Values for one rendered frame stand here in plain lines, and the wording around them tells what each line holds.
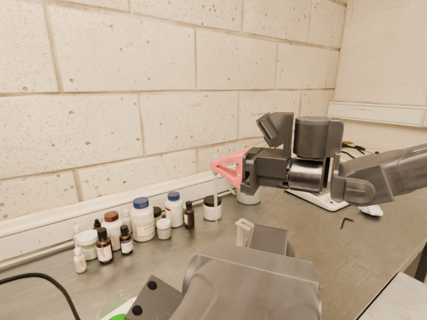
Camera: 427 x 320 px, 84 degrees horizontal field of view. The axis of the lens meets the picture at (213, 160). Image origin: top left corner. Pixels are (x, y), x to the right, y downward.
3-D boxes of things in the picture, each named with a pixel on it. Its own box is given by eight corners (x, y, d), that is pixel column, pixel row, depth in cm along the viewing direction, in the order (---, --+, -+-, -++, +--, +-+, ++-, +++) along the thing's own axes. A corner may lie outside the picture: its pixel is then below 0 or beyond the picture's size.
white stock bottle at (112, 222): (121, 236, 78) (117, 206, 75) (129, 245, 73) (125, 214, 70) (101, 244, 74) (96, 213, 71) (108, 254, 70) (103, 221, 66)
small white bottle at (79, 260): (74, 273, 62) (69, 252, 60) (79, 266, 65) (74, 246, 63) (84, 273, 63) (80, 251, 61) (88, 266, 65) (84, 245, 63)
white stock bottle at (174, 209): (185, 218, 89) (183, 190, 85) (182, 228, 83) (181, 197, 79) (168, 218, 89) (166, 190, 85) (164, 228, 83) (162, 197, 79)
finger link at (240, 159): (204, 151, 45) (253, 156, 41) (220, 143, 51) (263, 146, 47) (206, 185, 47) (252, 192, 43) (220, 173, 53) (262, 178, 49)
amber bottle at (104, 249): (100, 255, 69) (96, 226, 66) (114, 253, 70) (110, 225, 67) (96, 265, 66) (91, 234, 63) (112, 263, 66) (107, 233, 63)
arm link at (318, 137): (291, 120, 35) (389, 124, 30) (298, 114, 43) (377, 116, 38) (286, 193, 39) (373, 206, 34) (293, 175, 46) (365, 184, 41)
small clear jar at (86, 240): (105, 248, 72) (102, 229, 70) (95, 261, 67) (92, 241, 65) (87, 247, 72) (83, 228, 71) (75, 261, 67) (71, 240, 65)
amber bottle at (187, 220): (194, 221, 86) (194, 199, 84) (194, 227, 83) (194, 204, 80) (185, 221, 86) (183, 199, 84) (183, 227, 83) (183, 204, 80)
